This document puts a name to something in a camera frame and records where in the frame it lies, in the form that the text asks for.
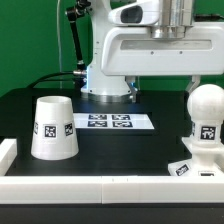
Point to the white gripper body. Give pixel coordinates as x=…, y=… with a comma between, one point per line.
x=130, y=51

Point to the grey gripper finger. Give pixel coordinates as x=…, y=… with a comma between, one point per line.
x=130, y=80
x=193, y=83

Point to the white lamp bulb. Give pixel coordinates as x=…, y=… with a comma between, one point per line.
x=206, y=108

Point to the white lamp base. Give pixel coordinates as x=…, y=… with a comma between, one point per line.
x=203, y=161

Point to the white lamp shade cone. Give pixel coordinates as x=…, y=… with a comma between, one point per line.
x=54, y=133

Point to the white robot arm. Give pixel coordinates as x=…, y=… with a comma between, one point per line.
x=175, y=18

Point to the white marker sheet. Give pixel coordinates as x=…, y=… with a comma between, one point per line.
x=112, y=121

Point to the white left fence block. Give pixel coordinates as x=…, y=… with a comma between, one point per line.
x=8, y=153

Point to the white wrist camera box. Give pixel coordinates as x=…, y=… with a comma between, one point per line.
x=139, y=13

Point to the white front fence wall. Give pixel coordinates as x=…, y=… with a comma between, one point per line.
x=110, y=190

